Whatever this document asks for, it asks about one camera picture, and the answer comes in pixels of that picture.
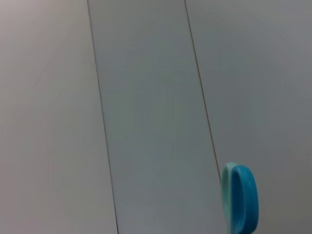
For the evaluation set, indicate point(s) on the blue capped scissors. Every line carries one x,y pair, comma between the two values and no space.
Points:
243,200

